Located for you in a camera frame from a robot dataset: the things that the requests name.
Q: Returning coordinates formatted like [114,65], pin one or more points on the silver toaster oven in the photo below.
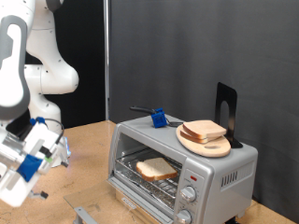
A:
[218,199]

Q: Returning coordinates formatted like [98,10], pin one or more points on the vertical metal pole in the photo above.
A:
[106,62]

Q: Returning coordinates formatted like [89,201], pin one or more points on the round wooden cutting board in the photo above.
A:
[211,149]

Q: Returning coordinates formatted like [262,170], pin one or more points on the metal spatula with blue block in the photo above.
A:
[159,118]

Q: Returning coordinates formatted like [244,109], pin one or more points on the silver oven knob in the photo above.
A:
[183,217]
[188,193]

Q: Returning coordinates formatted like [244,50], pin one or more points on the brown-crust bread slice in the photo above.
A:
[204,128]
[193,139]

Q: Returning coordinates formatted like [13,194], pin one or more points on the thick white bread slice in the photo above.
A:
[155,169]

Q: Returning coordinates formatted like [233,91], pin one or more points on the black metal bookend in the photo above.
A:
[232,96]

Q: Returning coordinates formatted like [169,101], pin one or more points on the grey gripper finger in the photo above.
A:
[40,195]
[64,164]

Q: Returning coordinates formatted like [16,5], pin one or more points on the red oven indicator light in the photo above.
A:
[193,178]

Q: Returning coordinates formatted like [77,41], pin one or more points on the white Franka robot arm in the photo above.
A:
[12,77]

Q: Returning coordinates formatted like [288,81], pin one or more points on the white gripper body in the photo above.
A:
[18,189]

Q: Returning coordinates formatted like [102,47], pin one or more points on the blue printed camera mount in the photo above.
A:
[29,168]

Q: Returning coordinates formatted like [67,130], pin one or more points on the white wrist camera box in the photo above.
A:
[3,171]

